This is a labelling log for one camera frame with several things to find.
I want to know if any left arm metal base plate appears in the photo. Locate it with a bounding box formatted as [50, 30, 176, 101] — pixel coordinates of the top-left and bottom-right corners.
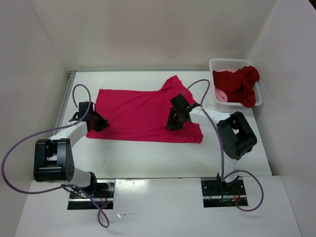
[65, 179, 116, 210]

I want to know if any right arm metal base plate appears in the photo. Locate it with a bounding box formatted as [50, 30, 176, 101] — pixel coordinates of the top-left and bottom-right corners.
[200, 177, 248, 208]

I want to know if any white perforated plastic basket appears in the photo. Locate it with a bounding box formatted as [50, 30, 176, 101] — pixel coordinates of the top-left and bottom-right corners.
[209, 57, 263, 107]

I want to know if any light pink t shirt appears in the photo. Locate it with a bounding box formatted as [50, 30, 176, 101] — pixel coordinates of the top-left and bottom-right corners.
[215, 69, 237, 102]

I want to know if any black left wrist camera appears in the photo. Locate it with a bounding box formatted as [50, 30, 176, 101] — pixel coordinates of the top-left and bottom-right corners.
[78, 101, 94, 118]

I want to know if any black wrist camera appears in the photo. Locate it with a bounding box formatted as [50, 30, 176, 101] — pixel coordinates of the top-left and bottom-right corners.
[78, 101, 94, 118]
[170, 94, 190, 110]

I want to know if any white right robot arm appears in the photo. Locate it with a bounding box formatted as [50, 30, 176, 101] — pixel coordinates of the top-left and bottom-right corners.
[166, 107, 257, 194]

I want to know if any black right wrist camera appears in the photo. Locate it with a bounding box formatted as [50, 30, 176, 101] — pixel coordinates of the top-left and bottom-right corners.
[170, 94, 190, 110]

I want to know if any dark red t shirt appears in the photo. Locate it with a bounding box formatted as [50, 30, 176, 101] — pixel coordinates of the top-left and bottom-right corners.
[212, 66, 260, 108]

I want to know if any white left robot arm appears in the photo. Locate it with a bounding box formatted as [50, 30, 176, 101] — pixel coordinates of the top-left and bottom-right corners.
[34, 111, 110, 198]

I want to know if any magenta t shirt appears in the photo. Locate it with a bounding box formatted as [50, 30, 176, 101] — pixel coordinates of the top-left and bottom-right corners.
[87, 76, 203, 144]

